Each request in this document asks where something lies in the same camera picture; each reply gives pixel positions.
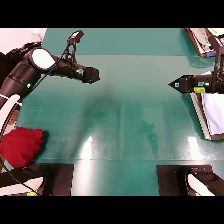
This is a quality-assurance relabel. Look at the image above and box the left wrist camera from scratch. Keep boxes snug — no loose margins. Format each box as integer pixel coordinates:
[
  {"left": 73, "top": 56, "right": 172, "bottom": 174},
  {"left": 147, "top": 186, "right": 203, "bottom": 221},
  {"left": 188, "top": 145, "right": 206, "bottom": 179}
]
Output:
[{"left": 61, "top": 30, "right": 85, "bottom": 62}]

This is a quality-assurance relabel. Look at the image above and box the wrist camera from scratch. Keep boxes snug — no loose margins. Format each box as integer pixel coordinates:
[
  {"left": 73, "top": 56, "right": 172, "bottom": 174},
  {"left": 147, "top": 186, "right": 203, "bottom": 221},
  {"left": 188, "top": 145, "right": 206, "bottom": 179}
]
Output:
[
  {"left": 207, "top": 32, "right": 224, "bottom": 76},
  {"left": 61, "top": 30, "right": 85, "bottom": 62}
]

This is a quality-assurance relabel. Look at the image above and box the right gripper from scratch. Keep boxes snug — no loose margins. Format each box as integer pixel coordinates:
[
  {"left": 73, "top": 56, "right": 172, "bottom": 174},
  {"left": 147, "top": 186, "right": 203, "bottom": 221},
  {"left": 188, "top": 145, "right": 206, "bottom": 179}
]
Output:
[{"left": 181, "top": 73, "right": 216, "bottom": 95}]

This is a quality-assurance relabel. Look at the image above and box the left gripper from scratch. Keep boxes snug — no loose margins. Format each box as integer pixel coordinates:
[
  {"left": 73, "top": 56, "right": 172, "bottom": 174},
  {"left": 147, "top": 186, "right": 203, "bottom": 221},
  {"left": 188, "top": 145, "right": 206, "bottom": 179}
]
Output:
[{"left": 77, "top": 65, "right": 101, "bottom": 85}]

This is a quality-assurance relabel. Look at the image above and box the red garment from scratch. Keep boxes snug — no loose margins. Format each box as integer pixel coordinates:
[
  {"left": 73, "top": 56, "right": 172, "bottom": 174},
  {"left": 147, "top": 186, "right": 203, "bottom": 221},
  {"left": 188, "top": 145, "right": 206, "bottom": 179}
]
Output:
[{"left": 0, "top": 126, "right": 47, "bottom": 169}]

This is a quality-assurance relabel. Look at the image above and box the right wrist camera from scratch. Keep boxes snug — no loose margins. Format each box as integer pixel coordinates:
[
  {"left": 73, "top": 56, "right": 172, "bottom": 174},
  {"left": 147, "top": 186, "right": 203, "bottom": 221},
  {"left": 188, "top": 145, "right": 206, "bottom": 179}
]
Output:
[{"left": 207, "top": 32, "right": 224, "bottom": 76}]

